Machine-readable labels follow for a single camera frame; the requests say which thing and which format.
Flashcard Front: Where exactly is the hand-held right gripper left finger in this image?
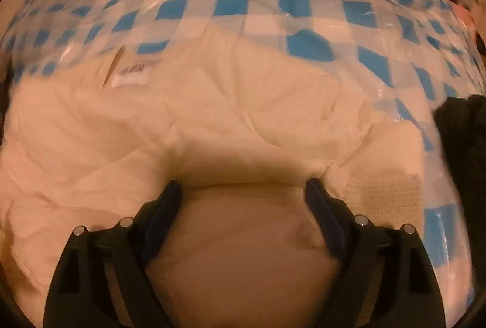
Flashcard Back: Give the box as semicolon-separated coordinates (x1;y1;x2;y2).
43;180;183;328

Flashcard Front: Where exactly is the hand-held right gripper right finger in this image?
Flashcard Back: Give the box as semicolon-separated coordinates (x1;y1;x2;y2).
306;177;447;328

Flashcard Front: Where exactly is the white quilted garment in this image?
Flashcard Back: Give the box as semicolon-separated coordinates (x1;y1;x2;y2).
0;26;426;328

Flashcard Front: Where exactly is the pink cloth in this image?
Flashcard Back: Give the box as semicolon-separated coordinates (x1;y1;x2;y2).
402;0;477;27

